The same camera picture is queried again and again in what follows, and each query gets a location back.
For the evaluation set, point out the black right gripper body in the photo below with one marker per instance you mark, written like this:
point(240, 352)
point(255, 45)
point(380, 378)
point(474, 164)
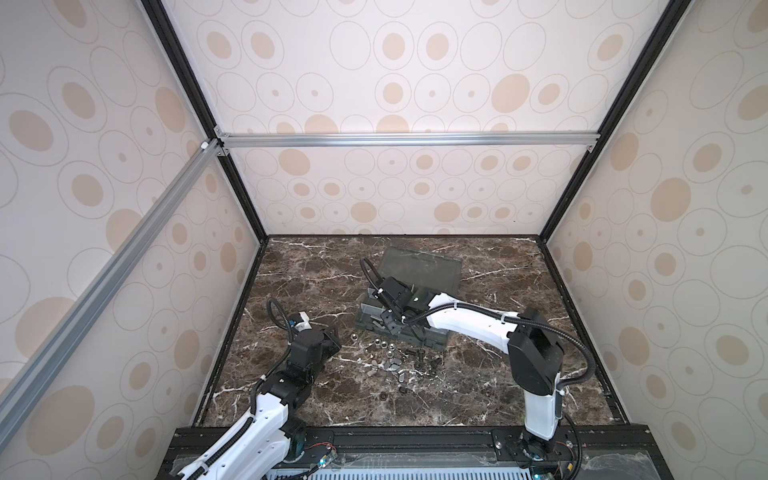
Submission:
point(391, 320)

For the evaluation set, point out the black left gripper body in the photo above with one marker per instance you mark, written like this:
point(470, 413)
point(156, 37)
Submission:
point(327, 346)

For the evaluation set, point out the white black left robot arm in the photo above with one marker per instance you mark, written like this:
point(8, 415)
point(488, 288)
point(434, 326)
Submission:
point(268, 433)

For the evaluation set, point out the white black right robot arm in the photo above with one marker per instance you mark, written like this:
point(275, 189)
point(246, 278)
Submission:
point(535, 353)

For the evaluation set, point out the pile of screws and nuts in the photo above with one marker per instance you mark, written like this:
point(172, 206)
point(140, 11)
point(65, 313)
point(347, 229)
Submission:
point(381, 364)

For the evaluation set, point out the clear plastic organizer box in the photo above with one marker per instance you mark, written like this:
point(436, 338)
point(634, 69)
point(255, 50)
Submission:
point(409, 266)

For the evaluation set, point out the aluminium crossbar back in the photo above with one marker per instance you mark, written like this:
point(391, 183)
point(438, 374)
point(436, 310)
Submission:
point(434, 139)

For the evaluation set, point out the aluminium crossbar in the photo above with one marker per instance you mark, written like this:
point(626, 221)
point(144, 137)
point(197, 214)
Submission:
point(47, 362)
point(434, 139)

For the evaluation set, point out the aluminium crossbar left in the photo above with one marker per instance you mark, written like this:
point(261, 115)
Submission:
point(47, 362)

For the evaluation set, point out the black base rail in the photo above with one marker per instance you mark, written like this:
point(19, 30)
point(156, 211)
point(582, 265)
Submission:
point(599, 452)

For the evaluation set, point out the black corner frame post left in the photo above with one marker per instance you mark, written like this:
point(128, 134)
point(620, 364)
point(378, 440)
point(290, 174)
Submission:
point(160, 22)

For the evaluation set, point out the black corner frame post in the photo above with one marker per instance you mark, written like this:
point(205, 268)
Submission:
point(671, 16)
point(160, 22)

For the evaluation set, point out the black corner frame post right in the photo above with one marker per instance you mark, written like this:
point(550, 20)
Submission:
point(671, 16)

